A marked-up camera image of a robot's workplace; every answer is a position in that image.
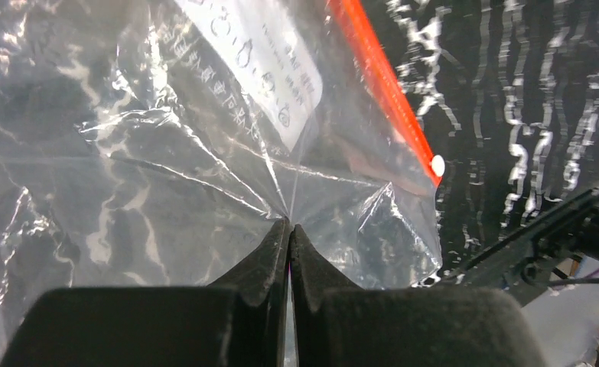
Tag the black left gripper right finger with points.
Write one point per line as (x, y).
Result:
(338, 323)

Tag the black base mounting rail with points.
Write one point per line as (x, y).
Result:
(522, 263)

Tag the clear zip top bag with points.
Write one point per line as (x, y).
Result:
(154, 143)

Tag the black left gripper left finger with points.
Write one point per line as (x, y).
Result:
(237, 320)

